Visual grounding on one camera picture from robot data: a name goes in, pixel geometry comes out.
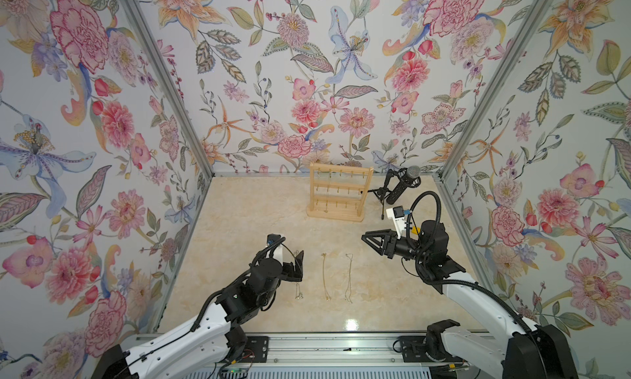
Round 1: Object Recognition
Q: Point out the gold chain necklace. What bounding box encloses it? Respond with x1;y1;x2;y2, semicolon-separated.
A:
321;253;332;301

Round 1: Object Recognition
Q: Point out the wooden jewelry display stand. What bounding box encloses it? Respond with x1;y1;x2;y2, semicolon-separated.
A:
307;163;374;223

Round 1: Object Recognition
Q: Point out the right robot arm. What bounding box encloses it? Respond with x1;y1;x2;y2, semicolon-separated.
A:
361;221;578;378

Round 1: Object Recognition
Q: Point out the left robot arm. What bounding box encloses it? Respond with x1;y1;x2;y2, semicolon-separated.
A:
92;251;304;378

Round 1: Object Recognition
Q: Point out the black microphone on tripod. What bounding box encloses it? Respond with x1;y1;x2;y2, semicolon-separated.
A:
369;166;422;219

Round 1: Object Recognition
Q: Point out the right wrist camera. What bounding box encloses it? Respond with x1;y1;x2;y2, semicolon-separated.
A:
386;206;418;239

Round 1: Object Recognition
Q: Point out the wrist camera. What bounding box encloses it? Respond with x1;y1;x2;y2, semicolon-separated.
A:
386;206;418;239
264;234;285;263

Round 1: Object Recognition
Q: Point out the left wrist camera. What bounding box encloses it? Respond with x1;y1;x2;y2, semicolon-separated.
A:
264;234;285;263

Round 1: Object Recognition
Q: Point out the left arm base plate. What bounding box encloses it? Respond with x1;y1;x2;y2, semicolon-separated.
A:
220;336;270;364

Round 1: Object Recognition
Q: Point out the aluminium mounting rail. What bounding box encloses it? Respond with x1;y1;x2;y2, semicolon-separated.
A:
120;331;543;368

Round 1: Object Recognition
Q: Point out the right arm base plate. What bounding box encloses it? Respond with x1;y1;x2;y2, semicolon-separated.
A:
392;335;463;364

